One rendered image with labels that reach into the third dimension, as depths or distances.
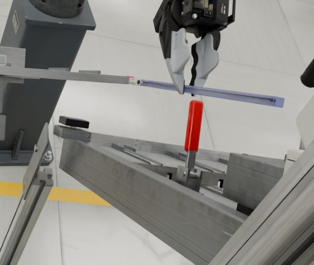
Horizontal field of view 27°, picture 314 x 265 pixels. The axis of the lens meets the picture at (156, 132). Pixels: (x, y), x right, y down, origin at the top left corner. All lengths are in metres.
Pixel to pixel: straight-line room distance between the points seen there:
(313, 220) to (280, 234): 0.03
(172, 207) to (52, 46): 1.10
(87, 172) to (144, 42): 1.69
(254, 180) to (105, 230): 1.38
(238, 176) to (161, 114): 1.75
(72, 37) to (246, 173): 1.14
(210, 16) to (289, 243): 0.53
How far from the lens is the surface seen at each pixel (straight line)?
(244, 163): 0.66
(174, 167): 1.04
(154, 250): 2.02
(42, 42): 1.73
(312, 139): 0.43
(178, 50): 0.95
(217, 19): 0.93
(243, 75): 2.79
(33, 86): 1.85
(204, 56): 0.97
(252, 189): 0.64
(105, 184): 0.92
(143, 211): 0.78
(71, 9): 1.69
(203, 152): 1.27
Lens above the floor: 1.57
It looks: 42 degrees down
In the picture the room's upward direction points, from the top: 30 degrees clockwise
